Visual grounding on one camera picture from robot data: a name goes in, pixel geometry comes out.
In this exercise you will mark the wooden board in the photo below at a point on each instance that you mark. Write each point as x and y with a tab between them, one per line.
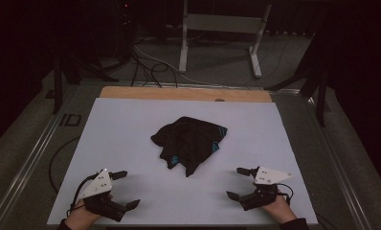
179	94

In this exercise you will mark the black shorts with blue print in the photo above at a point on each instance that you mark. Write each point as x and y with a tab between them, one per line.
188	140

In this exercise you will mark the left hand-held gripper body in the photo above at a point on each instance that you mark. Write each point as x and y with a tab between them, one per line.
97	187

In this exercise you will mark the black metal stand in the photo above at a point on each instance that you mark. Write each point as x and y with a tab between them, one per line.
57	89
321	96

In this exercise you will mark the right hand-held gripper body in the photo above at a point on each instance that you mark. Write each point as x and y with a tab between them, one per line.
268	177

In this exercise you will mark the person's left hand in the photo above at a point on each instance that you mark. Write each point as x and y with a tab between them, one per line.
80	217

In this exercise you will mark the dark computer tower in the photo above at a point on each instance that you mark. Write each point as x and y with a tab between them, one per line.
115	28

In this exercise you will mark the white table cover sheet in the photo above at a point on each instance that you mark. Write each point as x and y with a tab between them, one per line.
121	143

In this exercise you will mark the person's right hand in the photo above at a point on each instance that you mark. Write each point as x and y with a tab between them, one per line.
282	211

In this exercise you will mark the white metal table frame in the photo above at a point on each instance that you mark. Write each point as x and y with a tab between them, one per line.
222	23

